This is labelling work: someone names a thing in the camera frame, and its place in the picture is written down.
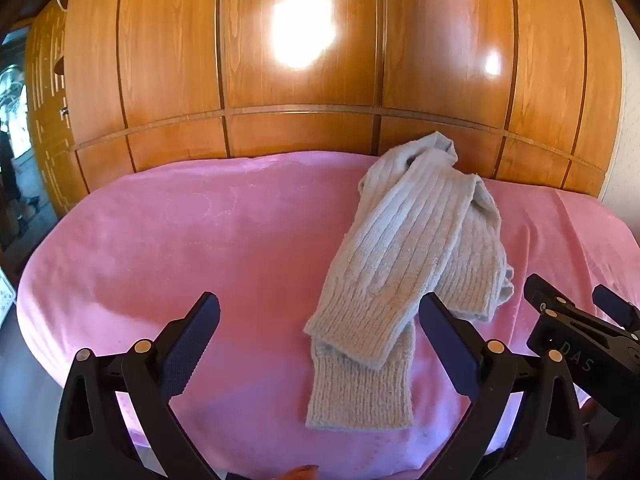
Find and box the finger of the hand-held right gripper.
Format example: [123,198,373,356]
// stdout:
[592,284,640,333]
[524,274,588,336]

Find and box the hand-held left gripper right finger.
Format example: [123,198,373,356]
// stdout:
[419,292,588,480]

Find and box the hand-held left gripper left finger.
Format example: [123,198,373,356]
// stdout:
[54,291,222,480]

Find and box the grey ribbed knit garment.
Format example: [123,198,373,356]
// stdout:
[303,131,516,432]

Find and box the person's left hand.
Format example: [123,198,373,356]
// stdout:
[277,464,321,480]

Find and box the pink blanket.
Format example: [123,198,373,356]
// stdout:
[16,150,638,480]

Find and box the patterned wooden door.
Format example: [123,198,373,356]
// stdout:
[24,0,91,218]

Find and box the wooden wardrobe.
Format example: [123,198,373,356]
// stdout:
[65,0,626,198]

